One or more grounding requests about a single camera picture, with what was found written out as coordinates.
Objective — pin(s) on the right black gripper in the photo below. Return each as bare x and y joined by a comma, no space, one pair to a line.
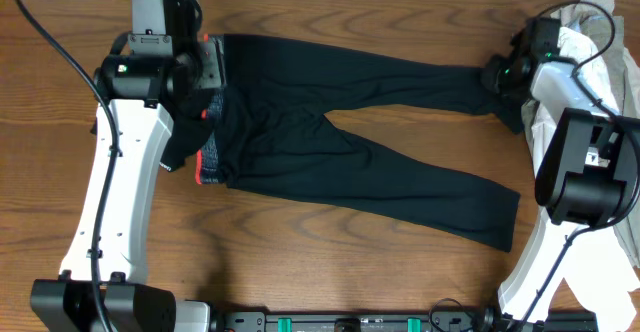
497,62

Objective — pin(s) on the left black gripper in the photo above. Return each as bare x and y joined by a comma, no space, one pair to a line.
201,67

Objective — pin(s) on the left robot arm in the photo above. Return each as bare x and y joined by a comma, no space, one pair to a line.
102,280

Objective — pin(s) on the black leggings red waistband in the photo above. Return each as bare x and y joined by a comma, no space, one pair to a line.
271,135

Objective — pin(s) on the white t-shirt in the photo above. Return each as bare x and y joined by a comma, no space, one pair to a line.
575,172

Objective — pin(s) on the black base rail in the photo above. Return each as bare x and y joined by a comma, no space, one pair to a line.
447,320

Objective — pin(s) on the folded black garment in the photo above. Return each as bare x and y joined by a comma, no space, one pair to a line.
194,119

